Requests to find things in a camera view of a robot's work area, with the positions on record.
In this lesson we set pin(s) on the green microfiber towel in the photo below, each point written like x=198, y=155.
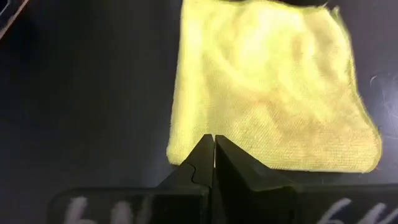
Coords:
x=264, y=93

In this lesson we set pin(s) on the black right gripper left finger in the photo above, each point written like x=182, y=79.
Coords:
x=199, y=168

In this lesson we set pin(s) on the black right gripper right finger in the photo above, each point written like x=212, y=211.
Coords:
x=242, y=177

